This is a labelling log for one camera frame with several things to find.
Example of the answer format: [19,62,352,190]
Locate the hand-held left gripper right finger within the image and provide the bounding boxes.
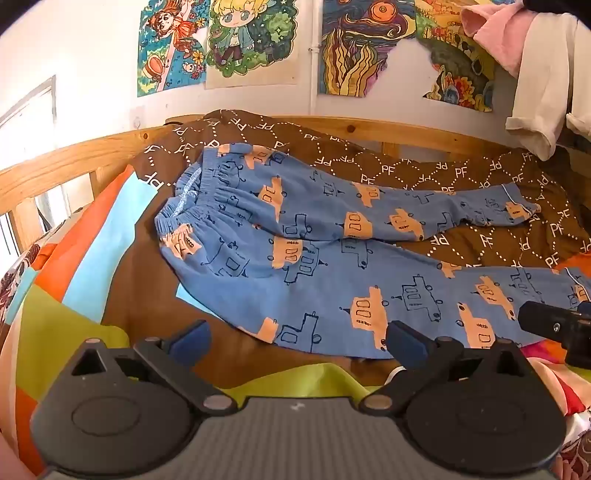
[358,320,533,414]

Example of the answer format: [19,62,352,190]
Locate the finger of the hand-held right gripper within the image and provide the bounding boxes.
[517,300,581,345]

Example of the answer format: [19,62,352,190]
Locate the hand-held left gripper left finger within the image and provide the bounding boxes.
[69,320,237,413]

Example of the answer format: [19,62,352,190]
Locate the blue pants with orange print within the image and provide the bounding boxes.
[154,143,591,361]

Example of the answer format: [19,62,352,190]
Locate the brown printed blanket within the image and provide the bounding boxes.
[131,109,591,274]

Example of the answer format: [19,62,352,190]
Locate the colourful patchwork bedsheet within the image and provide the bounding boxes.
[0,165,591,480]

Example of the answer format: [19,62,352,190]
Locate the cream cloth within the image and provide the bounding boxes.
[505,11,591,161]

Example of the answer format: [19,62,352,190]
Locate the colourful landscape poster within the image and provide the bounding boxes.
[414,0,500,114]

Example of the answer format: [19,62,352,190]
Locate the pink cloth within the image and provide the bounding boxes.
[461,0,537,80]

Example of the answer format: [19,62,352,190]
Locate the blue cartoon figure poster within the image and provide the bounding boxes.
[137,0,211,98]

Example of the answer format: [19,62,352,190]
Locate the swirly night painting poster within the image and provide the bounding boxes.
[318,0,417,99]

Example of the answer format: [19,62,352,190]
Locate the green cartoon figure poster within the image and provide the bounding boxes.
[205,0,301,90]

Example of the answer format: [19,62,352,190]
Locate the wooden bed frame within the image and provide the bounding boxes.
[0,115,525,259]

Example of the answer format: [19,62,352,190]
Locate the white window frame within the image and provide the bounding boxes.
[0,75,59,155]

